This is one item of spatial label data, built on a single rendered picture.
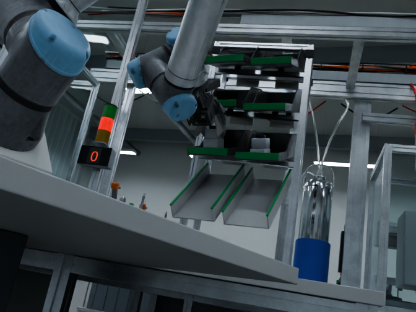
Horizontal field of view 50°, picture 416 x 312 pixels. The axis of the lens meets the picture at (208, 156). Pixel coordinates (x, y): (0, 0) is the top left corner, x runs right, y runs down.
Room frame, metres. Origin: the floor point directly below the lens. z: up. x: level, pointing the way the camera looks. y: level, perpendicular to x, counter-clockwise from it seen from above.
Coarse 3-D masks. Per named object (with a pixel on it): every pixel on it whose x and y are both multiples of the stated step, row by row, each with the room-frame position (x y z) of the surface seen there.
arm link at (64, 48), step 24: (24, 24) 0.69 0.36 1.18; (48, 24) 0.66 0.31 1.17; (72, 24) 0.73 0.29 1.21; (24, 48) 0.68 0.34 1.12; (48, 48) 0.67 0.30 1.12; (72, 48) 0.68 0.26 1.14; (0, 72) 0.72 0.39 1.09; (24, 72) 0.70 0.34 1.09; (48, 72) 0.70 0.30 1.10; (72, 72) 0.72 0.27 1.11; (24, 96) 0.73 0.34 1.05; (48, 96) 0.74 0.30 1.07
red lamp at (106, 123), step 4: (100, 120) 1.55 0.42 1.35; (104, 120) 1.54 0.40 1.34; (108, 120) 1.54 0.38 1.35; (112, 120) 1.55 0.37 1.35; (100, 124) 1.54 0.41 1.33; (104, 124) 1.54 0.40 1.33; (108, 124) 1.54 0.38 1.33; (112, 124) 1.55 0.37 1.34; (100, 128) 1.54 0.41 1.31; (104, 128) 1.54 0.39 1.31; (108, 128) 1.54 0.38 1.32; (112, 128) 1.56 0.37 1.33
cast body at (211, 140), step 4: (212, 128) 1.24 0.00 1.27; (208, 132) 1.24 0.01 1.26; (212, 132) 1.24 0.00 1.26; (208, 136) 1.25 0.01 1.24; (212, 136) 1.24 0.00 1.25; (216, 136) 1.24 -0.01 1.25; (220, 136) 1.25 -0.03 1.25; (204, 140) 1.24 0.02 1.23; (208, 140) 1.24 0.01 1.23; (212, 140) 1.23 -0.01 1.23; (216, 140) 1.23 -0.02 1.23; (220, 140) 1.26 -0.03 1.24; (204, 144) 1.25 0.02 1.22; (208, 144) 1.24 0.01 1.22; (212, 144) 1.24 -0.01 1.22; (216, 144) 1.23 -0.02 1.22; (220, 144) 1.26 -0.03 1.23
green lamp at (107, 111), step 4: (104, 108) 1.54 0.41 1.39; (108, 108) 1.54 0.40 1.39; (112, 108) 1.54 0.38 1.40; (116, 108) 1.55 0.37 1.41; (104, 112) 1.54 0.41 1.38; (108, 112) 1.54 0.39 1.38; (112, 112) 1.54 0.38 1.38; (116, 112) 1.56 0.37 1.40; (104, 116) 1.54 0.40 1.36; (108, 116) 1.54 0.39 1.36; (112, 116) 1.54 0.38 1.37
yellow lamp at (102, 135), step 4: (100, 132) 1.54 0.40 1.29; (104, 132) 1.54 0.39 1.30; (108, 132) 1.54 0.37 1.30; (96, 136) 1.55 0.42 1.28; (100, 136) 1.54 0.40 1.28; (104, 136) 1.54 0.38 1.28; (108, 136) 1.55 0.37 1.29; (96, 140) 1.54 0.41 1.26; (100, 140) 1.54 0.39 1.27; (104, 140) 1.54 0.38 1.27; (108, 140) 1.55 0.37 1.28
